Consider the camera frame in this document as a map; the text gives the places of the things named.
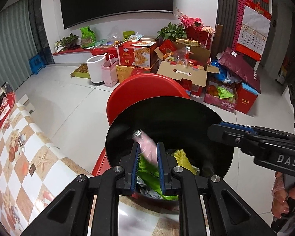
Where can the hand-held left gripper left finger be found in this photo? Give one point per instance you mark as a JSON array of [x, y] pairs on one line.
[[136, 167]]

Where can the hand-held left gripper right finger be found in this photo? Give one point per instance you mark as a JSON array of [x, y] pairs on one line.
[[161, 167]]

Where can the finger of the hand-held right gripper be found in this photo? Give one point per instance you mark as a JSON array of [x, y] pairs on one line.
[[223, 135], [236, 126]]

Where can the green plastic bag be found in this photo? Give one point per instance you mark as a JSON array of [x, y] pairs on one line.
[[150, 174]]

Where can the pink plastic wrapper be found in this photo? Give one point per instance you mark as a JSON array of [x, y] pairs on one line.
[[147, 147]]

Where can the yellow foam fruit net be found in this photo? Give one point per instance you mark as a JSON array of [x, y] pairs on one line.
[[183, 159]]

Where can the black round bin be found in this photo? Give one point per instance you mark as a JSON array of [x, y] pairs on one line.
[[186, 123]]

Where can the person's right hand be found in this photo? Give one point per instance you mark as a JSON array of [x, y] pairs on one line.
[[280, 196]]

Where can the red gift box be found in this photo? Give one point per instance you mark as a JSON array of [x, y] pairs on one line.
[[245, 102]]

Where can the red fruit box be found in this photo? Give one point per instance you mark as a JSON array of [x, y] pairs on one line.
[[220, 103]]

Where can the blue plastic bag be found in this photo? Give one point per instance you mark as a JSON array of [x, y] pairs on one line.
[[221, 75]]

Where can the maroon garment bag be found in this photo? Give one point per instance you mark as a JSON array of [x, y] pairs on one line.
[[241, 68]]

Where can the open cardboard box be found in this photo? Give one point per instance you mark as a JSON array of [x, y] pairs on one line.
[[182, 72]]

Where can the red plastic chair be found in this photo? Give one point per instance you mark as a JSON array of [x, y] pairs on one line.
[[137, 86]]

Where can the yellow gift box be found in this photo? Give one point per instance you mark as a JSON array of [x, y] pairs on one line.
[[130, 73]]

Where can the red flower basket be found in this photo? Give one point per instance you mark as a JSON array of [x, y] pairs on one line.
[[199, 38]]

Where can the pink gift bag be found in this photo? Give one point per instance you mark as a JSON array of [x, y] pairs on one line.
[[110, 73]]

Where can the white cylindrical bin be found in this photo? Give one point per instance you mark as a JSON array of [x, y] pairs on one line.
[[95, 70]]

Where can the tray of brown fruits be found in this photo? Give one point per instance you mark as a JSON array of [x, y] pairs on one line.
[[81, 70]]

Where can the red waffle box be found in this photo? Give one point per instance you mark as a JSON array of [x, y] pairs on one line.
[[135, 55]]

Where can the pink artificial flowers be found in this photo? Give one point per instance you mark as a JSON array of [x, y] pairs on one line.
[[194, 21]]

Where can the leafy potted plant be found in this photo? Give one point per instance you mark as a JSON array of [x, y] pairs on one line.
[[170, 32]]

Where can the low white television bench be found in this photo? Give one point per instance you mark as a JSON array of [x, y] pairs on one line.
[[71, 57]]

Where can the lime green box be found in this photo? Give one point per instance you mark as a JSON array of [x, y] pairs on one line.
[[128, 36]]

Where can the green snack bag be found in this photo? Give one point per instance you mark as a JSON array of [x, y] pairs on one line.
[[88, 36]]

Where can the blue plastic stool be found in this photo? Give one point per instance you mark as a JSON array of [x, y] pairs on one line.
[[36, 65]]

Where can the trailing potted plant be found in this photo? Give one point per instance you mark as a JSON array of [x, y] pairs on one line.
[[67, 41]]

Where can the round red table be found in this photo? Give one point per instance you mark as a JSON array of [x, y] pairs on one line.
[[5, 108]]

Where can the dark glass cabinet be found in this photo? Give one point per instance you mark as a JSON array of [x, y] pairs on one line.
[[40, 29]]

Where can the large black television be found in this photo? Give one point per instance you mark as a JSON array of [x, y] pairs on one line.
[[113, 0]]

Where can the grey curtain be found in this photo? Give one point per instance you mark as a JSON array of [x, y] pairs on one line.
[[12, 46]]

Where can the wall calendar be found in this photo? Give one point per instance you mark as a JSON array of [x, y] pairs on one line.
[[254, 29]]

